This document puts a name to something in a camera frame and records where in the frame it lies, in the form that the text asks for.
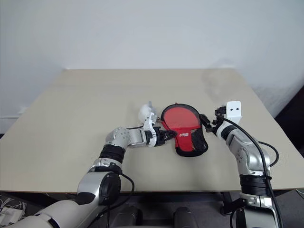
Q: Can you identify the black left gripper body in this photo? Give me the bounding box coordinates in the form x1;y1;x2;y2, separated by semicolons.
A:
154;129;168;147

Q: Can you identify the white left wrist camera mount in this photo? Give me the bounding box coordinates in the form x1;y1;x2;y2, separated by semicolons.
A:
138;101;160;134

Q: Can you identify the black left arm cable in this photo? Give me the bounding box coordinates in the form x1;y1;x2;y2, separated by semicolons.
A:
95;166;136;228

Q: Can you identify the white cable bundle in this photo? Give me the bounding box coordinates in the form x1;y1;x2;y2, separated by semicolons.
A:
0;191;27;224

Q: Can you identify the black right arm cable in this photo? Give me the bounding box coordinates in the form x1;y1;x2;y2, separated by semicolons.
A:
220;117;285;228

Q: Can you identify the red table tennis paddle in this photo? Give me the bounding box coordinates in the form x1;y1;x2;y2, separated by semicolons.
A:
163;105;200;132

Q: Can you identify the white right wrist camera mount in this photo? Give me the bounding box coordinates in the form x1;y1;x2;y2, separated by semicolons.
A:
225;101;243;124

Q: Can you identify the thin black cable loop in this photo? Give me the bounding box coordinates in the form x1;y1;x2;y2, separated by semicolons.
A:
257;141;279;168

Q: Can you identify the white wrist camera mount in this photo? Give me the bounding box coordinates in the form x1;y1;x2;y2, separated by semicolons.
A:
138;101;160;134
225;101;243;124

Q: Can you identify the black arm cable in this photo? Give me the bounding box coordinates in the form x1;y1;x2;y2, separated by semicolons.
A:
220;117;285;228
95;166;136;228

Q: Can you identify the red black paddle case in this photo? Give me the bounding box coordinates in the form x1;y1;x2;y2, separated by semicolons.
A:
160;102;209;158

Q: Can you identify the dark rounded shape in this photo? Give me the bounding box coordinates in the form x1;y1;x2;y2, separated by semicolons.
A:
172;206;198;228
113;205;146;228

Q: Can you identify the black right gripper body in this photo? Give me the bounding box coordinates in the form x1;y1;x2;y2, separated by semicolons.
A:
213;106;228;127

